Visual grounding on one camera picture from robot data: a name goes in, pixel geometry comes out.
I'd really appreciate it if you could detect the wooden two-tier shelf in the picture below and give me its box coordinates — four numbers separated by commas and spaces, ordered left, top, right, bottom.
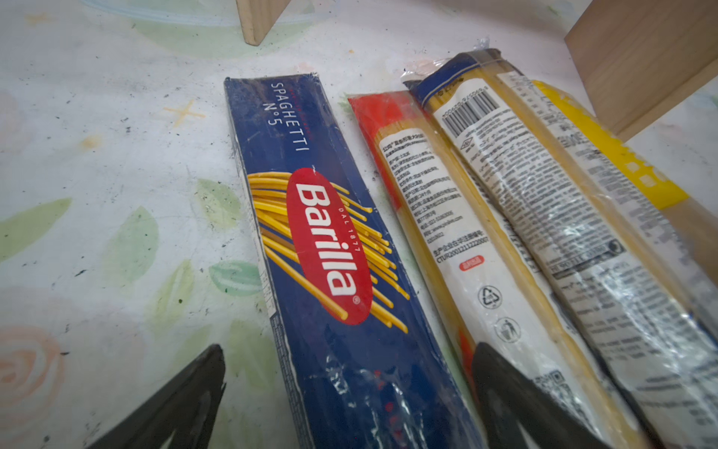
244, 1, 717, 140

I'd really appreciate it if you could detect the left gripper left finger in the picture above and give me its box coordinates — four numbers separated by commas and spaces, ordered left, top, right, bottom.
91, 344, 225, 448

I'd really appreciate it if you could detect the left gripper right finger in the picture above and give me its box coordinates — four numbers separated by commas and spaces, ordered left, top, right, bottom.
472, 342, 607, 448

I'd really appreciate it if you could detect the red spaghetti bag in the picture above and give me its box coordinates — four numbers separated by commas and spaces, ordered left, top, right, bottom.
349, 91, 651, 448

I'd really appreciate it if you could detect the blue Barilla spaghetti box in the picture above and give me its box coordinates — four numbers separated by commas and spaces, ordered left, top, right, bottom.
224, 74, 484, 448

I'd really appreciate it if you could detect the yellow spaghetti bag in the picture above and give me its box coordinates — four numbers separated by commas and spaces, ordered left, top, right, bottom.
533, 80, 717, 279

